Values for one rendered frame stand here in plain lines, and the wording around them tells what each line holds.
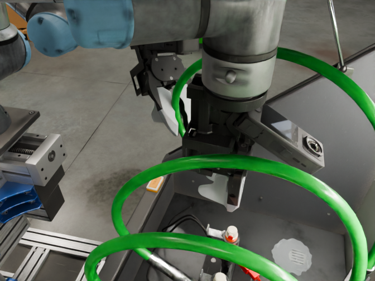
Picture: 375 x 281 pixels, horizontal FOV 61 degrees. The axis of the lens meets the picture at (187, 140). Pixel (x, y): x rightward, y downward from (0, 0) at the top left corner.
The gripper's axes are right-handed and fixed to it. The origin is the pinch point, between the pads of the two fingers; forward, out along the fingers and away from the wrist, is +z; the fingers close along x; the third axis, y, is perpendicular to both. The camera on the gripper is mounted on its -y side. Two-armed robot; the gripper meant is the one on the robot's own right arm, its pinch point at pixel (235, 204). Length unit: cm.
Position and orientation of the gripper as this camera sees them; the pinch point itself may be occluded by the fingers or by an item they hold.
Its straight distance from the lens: 48.8
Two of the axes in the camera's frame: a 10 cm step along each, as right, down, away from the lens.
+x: -3.1, 6.1, -7.3
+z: 0.0, 7.7, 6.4
